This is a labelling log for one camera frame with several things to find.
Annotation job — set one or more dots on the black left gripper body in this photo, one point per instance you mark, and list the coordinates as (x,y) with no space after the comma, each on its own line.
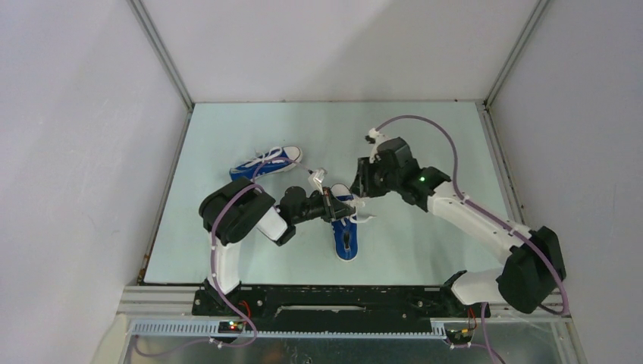
(313,208)

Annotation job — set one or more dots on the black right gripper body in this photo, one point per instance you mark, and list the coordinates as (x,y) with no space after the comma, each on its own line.
(384,182)

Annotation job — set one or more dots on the blue sneaker laces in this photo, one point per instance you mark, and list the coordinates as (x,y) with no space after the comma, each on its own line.
(344,230)
(276,160)

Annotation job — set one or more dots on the white shoelace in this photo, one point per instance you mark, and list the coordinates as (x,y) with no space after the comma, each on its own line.
(357,216)

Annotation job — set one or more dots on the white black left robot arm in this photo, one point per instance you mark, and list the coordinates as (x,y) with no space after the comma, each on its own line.
(240,207)

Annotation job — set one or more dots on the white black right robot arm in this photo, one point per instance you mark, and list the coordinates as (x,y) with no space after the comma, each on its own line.
(532,264)

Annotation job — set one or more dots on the blue sneaker tied laces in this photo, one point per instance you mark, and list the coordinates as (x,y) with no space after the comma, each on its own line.
(276,160)

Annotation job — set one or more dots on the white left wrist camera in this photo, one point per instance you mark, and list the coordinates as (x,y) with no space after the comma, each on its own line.
(316,178)

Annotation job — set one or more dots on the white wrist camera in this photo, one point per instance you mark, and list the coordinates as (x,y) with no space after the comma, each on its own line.
(376,138)
(316,178)

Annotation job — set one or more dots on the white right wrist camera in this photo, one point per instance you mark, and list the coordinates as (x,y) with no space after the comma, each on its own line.
(376,138)

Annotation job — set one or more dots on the grey slotted cable duct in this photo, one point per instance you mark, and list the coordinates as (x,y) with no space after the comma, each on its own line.
(209,328)

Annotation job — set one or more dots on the aluminium frame rail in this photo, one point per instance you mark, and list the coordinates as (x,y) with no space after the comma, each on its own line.
(150,30)

